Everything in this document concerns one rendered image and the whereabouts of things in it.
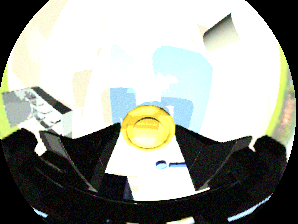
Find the yellow plate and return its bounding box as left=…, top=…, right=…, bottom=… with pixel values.
left=121, top=105, right=176, bottom=152

